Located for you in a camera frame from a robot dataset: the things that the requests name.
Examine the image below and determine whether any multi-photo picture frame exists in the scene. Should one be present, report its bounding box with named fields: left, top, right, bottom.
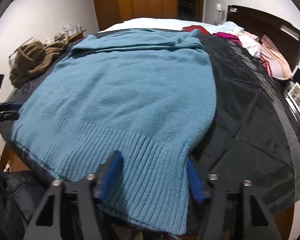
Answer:
left=286, top=82, right=300, bottom=127

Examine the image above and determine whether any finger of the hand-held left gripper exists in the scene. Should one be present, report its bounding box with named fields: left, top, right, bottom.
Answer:
left=0, top=102, right=22, bottom=113
left=0, top=112, right=20, bottom=123

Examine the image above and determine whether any white table lamp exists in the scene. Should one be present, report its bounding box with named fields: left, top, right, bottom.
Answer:
left=214, top=2, right=225, bottom=25

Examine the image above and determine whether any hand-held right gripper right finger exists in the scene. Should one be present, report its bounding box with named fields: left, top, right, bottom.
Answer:
left=186, top=159, right=283, bottom=240

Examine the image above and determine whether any wooden wardrobe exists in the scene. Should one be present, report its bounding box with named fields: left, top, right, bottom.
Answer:
left=80, top=0, right=178, bottom=32

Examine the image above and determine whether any red folded garment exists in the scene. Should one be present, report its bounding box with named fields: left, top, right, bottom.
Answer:
left=182, top=25, right=209, bottom=34

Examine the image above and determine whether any person's dark jacket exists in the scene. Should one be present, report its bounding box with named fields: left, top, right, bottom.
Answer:
left=0, top=164, right=55, bottom=240

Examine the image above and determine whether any pink striped pillow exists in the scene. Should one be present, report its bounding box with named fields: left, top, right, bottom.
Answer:
left=259, top=34, right=293, bottom=80

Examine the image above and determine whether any blue knit sweater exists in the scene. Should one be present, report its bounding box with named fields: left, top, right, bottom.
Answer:
left=11, top=28, right=217, bottom=236

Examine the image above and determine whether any dark wooden headboard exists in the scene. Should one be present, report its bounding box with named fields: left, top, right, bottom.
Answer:
left=226, top=5, right=300, bottom=79

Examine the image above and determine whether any magenta fleece garment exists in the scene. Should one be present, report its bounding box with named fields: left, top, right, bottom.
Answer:
left=213, top=32, right=240, bottom=42

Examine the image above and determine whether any wooden panel door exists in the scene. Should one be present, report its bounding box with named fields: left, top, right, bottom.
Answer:
left=92, top=0, right=120, bottom=32

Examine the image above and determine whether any dark open doorway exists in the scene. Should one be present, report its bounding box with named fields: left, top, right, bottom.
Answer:
left=177, top=0, right=205, bottom=23

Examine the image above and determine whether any bed with white quilt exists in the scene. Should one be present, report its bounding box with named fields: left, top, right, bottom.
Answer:
left=100, top=17, right=238, bottom=34

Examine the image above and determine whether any black satin sheet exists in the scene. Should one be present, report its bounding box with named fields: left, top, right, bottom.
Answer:
left=0, top=29, right=300, bottom=240

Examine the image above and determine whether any wooden desk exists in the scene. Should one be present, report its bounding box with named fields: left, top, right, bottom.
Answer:
left=54, top=29, right=87, bottom=43

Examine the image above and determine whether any white dotted pillow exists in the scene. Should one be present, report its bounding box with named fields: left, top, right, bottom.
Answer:
left=236, top=31, right=262, bottom=58

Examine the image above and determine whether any brown fleece garment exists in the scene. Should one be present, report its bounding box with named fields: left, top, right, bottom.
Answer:
left=9, top=41, right=67, bottom=88

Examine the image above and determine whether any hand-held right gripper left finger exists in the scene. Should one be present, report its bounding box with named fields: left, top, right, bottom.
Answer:
left=22, top=150, right=124, bottom=240

